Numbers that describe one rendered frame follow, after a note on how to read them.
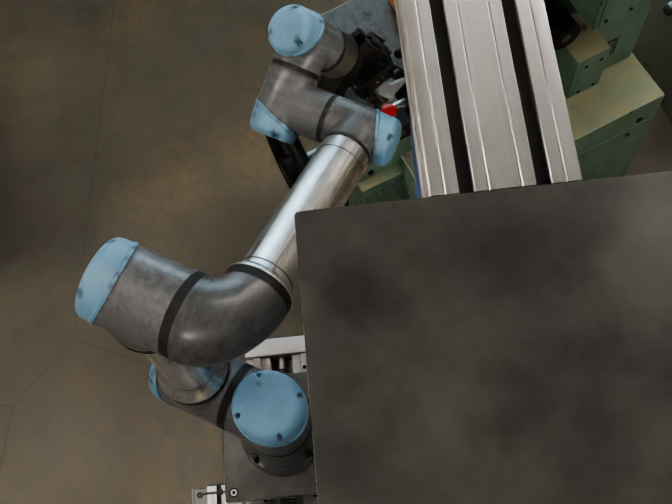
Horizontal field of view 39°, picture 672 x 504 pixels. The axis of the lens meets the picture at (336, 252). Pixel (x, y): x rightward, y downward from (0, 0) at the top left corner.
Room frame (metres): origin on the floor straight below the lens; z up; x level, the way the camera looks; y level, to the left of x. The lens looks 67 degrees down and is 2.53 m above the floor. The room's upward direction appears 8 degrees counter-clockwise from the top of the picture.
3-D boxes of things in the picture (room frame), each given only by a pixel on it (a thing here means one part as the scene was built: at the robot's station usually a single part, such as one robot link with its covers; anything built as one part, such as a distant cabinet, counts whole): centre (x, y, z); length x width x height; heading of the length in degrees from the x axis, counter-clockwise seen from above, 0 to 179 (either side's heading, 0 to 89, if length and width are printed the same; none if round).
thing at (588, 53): (0.94, -0.49, 1.02); 0.09 x 0.07 x 0.12; 20
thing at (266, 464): (0.37, 0.14, 0.87); 0.15 x 0.15 x 0.10
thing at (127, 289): (0.44, 0.25, 1.19); 0.15 x 0.12 x 0.55; 57
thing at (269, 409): (0.37, 0.15, 0.98); 0.13 x 0.12 x 0.14; 57
